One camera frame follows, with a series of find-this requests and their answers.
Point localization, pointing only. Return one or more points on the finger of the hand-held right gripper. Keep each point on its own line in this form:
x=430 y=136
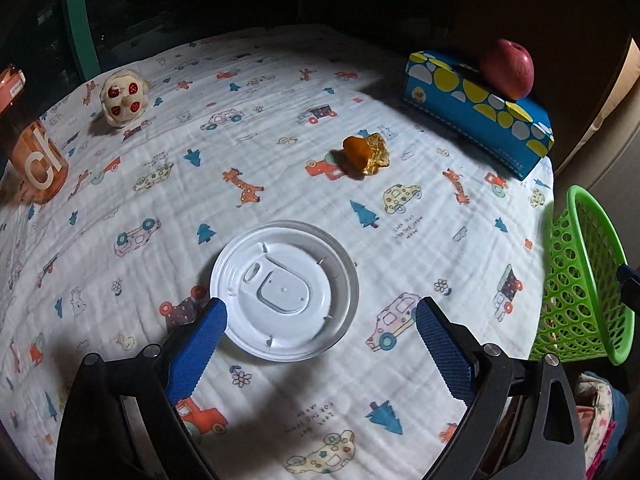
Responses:
x=631 y=295

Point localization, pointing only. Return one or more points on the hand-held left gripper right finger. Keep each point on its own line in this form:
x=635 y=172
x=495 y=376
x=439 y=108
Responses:
x=445 y=355

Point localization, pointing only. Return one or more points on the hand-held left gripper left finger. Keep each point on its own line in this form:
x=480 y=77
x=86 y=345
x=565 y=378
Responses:
x=200 y=350

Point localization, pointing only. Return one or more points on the green plastic mesh basket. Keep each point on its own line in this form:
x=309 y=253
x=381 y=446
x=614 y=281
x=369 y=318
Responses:
x=575 y=310

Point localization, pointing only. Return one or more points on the white plastic lid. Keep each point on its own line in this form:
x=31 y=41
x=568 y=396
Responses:
x=290 y=285

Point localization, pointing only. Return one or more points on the floral cloth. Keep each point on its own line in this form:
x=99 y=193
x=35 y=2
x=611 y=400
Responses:
x=595 y=410

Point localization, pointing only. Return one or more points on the white printed tablecloth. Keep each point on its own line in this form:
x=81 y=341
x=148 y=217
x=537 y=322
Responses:
x=280 y=185

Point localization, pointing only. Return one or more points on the orange and gold pastry toy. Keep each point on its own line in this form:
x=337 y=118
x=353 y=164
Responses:
x=365 y=155

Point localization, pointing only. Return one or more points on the blue spotted tissue box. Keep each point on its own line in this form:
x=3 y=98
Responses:
x=450 y=105

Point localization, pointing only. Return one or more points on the orange water bottle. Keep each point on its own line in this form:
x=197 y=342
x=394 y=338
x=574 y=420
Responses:
x=35 y=160

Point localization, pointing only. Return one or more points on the red apple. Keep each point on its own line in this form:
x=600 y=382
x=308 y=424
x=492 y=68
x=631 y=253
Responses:
x=510 y=70

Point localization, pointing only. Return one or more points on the green window frame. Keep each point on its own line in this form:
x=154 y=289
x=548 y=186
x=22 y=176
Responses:
x=80 y=20

